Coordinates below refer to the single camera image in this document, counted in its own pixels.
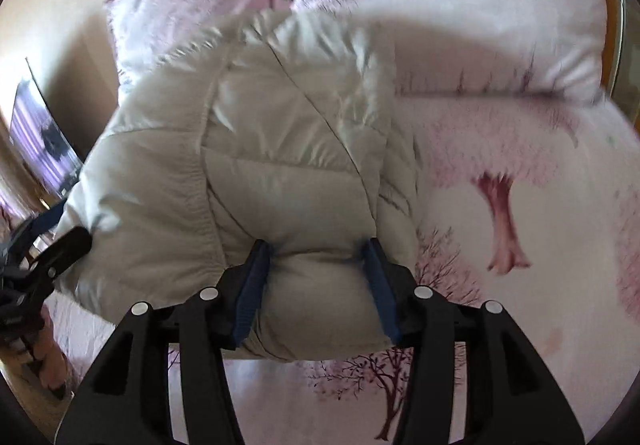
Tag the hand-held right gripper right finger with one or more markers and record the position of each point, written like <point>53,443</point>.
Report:
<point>380,295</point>

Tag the flat screen television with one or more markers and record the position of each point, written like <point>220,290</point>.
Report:
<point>35,125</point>

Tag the white puffer jacket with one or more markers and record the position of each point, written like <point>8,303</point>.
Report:
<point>280,150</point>

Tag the pink tree-print bed cover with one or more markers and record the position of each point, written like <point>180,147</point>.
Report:
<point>500,325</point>

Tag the wooden headboard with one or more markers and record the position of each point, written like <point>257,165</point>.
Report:
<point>611,25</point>

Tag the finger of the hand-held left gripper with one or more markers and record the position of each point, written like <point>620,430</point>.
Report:
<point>65,252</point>
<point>47,221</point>

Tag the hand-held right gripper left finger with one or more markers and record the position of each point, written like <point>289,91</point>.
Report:
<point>250,295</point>

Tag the person's left forearm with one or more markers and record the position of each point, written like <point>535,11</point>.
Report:
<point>52,360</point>

